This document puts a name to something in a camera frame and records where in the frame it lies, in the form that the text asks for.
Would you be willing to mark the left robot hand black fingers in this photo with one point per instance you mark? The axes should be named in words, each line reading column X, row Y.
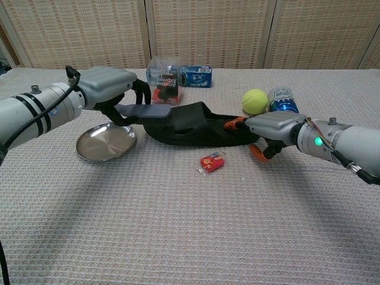
column 104, row 84

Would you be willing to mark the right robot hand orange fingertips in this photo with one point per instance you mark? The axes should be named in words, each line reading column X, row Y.
column 273, row 126

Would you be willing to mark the black fabric pouch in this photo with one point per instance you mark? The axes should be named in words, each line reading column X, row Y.
column 193, row 127

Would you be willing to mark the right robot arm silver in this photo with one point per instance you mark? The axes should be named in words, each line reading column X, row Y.
column 341, row 142

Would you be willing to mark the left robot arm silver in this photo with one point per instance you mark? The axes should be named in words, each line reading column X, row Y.
column 35, row 112

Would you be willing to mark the blue drink can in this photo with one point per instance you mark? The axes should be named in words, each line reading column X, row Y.
column 283, row 102

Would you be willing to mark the yellow-green tennis ball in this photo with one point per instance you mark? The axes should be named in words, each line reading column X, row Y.
column 254, row 101

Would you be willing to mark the round stainless steel plate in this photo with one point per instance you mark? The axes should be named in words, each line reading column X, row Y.
column 104, row 142

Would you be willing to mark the clear box with red toy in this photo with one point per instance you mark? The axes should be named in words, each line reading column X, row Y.
column 164, row 83

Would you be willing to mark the small red candy packet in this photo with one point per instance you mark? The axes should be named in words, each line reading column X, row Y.
column 211, row 162

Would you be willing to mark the blue cookie box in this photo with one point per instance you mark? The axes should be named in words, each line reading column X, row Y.
column 197, row 77

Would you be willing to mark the woven bamboo folding screen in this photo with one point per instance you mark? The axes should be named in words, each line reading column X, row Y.
column 207, row 32

